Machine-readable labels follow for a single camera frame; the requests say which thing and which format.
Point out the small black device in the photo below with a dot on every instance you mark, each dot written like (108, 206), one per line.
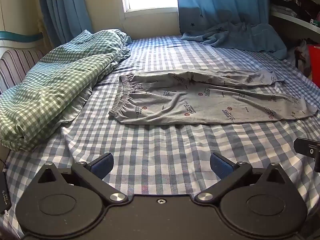
(4, 192)

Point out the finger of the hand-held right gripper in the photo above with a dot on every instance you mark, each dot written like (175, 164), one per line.
(308, 148)

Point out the mixed cloth pile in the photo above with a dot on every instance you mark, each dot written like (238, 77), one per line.
(301, 52)

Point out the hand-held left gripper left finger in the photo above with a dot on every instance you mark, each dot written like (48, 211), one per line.
(103, 165)

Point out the blue checked bed sheet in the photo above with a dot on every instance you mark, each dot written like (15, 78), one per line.
(162, 140)

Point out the white teal-edged board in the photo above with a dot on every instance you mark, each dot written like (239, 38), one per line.
(17, 35)

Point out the white shelf board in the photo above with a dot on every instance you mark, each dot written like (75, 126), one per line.
(292, 18)

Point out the folded clothes on shelf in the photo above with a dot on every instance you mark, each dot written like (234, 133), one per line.
(295, 0)

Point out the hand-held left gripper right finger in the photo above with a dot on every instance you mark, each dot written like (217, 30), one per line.
(220, 165)

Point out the green checked quilt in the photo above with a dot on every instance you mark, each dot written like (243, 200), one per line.
(50, 85)

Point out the red bag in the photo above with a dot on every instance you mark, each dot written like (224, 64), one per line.
(314, 60)

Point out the blue star curtain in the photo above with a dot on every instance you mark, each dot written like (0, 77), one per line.
(220, 2)
(65, 10)

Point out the striped cushion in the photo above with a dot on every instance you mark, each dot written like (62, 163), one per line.
(17, 65)

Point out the grey printed pants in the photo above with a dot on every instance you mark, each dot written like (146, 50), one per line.
(200, 105)

